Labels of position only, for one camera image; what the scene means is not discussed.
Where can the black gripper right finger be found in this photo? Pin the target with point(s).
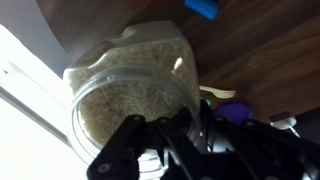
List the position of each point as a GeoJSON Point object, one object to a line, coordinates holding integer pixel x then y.
{"type": "Point", "coordinates": [233, 140]}

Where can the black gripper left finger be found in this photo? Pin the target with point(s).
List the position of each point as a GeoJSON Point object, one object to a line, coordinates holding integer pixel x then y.
{"type": "Point", "coordinates": [116, 150]}

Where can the clear jar of rice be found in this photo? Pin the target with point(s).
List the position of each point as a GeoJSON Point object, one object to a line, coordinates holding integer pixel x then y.
{"type": "Point", "coordinates": [133, 66]}

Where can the purple round lid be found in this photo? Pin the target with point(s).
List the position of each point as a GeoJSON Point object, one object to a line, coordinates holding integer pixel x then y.
{"type": "Point", "coordinates": [235, 111]}

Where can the white plastic fork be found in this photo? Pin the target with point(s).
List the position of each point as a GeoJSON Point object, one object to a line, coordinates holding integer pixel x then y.
{"type": "Point", "coordinates": [218, 92]}

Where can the small white object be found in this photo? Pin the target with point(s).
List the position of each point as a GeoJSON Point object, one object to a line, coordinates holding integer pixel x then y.
{"type": "Point", "coordinates": [283, 123]}

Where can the blue cylinder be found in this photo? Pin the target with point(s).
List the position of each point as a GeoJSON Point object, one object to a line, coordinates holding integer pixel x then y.
{"type": "Point", "coordinates": [201, 7]}

